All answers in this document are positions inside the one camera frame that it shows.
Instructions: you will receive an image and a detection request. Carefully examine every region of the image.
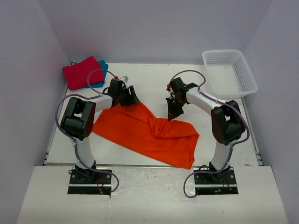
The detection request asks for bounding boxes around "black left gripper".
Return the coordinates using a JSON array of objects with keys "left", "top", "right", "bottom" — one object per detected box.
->
[{"left": 117, "top": 86, "right": 138, "bottom": 107}]

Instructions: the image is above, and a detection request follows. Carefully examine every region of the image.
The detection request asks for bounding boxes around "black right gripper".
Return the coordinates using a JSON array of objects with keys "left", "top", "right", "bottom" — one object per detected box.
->
[{"left": 166, "top": 97, "right": 186, "bottom": 121}]

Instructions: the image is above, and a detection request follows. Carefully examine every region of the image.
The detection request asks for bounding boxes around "orange t shirt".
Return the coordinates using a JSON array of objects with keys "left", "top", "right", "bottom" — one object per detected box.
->
[{"left": 93, "top": 103, "right": 199, "bottom": 169}]

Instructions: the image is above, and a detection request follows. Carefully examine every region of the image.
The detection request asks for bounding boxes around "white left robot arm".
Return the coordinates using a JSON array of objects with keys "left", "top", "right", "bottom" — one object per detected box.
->
[{"left": 56, "top": 76, "right": 140, "bottom": 183}]

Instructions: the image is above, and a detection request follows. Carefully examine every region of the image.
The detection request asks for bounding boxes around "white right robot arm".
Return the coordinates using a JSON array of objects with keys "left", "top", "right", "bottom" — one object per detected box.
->
[{"left": 166, "top": 78, "right": 249, "bottom": 183}]

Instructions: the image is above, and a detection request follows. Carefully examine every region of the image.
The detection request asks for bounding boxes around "folded blue t shirt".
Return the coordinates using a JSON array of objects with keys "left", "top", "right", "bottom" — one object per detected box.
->
[{"left": 89, "top": 60, "right": 108, "bottom": 88}]

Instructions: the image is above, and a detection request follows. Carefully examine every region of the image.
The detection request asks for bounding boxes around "folded red t shirt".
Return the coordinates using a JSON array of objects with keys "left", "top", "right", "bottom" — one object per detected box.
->
[{"left": 63, "top": 56, "right": 105, "bottom": 90}]

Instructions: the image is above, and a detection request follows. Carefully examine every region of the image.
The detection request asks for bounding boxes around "white plastic basket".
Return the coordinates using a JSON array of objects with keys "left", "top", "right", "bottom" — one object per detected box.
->
[{"left": 202, "top": 49, "right": 258, "bottom": 99}]

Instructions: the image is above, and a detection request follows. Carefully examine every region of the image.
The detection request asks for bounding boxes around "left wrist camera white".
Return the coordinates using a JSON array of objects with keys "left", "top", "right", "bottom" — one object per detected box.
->
[{"left": 114, "top": 76, "right": 128, "bottom": 83}]

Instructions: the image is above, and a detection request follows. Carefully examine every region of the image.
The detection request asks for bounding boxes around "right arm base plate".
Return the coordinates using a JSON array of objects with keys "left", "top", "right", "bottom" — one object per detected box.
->
[{"left": 194, "top": 167, "right": 239, "bottom": 196}]

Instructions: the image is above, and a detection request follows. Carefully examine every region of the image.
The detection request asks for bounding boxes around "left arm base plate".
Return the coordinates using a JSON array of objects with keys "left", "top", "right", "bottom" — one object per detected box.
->
[{"left": 67, "top": 166, "right": 112, "bottom": 196}]

